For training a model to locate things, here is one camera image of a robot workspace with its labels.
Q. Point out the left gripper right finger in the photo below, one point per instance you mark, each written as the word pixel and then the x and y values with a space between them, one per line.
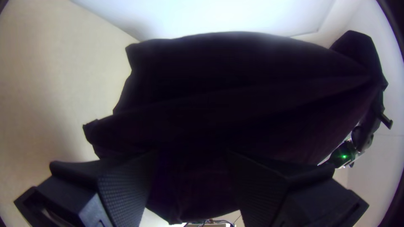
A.
pixel 293 198

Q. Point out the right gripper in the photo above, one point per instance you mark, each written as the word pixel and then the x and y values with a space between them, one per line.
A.
pixel 359 50

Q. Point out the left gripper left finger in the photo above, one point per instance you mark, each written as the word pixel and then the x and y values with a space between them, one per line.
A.
pixel 104 195

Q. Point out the black t-shirt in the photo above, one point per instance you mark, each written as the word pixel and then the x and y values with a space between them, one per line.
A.
pixel 227 101

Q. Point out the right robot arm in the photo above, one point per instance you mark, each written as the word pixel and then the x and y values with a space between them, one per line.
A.
pixel 363 138

